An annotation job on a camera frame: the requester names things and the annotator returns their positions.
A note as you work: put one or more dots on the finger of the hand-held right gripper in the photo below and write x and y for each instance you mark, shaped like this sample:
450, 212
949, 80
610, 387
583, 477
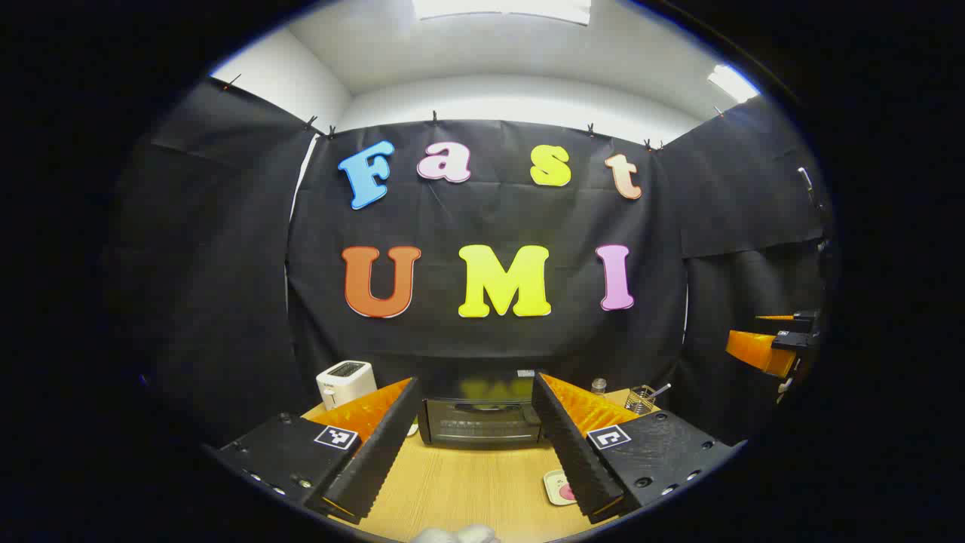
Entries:
761, 353
776, 317

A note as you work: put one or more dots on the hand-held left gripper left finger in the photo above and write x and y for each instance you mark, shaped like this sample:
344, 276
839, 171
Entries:
377, 460

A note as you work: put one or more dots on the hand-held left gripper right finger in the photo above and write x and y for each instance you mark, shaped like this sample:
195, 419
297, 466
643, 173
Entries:
577, 460

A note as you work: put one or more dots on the white rectangular plate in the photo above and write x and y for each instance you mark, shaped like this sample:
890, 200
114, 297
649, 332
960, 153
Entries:
554, 483

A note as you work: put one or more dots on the pink round meat slice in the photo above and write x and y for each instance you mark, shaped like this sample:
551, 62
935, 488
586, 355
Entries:
567, 494

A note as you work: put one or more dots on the black electric oven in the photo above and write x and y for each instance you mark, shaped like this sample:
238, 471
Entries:
482, 426

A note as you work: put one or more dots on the clear drink bottle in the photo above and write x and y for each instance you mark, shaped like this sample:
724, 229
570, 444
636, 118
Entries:
598, 388

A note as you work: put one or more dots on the white toaster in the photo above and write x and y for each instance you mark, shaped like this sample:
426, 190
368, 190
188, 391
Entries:
343, 381

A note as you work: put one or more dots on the metal utensil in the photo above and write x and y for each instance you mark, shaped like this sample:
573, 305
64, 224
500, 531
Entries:
662, 389

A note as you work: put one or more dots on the ceiling light panel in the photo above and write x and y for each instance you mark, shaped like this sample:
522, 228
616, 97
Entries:
501, 9
731, 83

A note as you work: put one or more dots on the row of small cloth clips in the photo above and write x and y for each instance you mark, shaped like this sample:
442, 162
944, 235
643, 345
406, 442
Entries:
434, 118

